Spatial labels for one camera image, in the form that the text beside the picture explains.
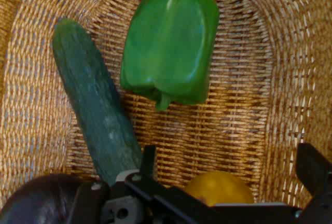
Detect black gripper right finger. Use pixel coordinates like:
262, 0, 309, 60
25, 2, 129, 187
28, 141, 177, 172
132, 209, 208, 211
295, 142, 332, 224

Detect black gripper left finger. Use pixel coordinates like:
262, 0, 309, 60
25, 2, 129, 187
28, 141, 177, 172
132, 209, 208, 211
70, 145, 208, 224

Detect dark green cucumber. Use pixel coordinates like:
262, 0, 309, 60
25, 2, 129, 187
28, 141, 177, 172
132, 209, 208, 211
52, 18, 143, 187

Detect yellow bell pepper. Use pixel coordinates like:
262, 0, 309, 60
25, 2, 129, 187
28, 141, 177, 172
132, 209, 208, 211
184, 170, 255, 207

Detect dark purple eggplant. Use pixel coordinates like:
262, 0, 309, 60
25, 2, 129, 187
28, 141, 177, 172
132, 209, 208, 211
0, 173, 88, 224

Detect green bell pepper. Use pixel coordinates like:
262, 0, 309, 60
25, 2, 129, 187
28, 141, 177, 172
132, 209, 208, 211
119, 0, 220, 112

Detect woven wicker basket with handles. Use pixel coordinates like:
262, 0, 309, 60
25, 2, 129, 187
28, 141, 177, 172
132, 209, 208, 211
0, 0, 332, 224

